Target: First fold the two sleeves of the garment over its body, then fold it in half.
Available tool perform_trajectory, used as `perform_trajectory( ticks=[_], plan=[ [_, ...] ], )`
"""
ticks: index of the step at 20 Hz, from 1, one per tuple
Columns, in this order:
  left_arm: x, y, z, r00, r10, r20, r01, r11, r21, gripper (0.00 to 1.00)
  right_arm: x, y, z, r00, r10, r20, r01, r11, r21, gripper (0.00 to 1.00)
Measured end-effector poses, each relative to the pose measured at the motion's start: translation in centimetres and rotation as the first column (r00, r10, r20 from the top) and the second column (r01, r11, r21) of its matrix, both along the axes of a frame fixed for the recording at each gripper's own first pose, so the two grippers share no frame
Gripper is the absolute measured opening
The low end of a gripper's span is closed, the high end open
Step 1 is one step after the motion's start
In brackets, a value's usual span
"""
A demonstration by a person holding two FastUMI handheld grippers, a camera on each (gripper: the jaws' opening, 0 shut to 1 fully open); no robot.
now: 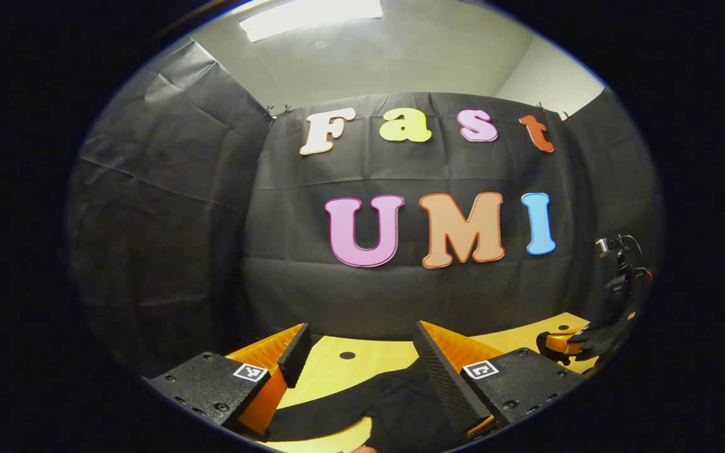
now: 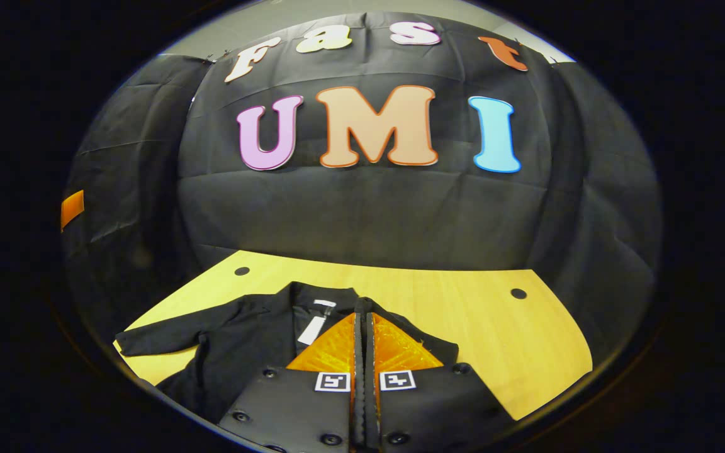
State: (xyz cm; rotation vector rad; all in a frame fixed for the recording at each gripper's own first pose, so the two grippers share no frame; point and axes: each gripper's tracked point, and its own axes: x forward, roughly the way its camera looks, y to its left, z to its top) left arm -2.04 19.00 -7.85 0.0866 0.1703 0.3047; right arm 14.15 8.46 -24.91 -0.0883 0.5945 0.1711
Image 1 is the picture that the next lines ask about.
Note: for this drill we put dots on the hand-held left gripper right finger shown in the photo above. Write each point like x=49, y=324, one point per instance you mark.
x=441, y=384

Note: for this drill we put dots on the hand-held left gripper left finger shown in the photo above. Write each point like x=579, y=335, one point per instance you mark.
x=296, y=355

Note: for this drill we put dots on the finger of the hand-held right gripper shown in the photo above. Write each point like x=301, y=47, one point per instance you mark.
x=564, y=343

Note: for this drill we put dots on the black shirt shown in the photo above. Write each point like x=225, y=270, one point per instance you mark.
x=400, y=402

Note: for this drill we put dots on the ceiling light panel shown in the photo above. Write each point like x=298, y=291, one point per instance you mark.
x=312, y=17

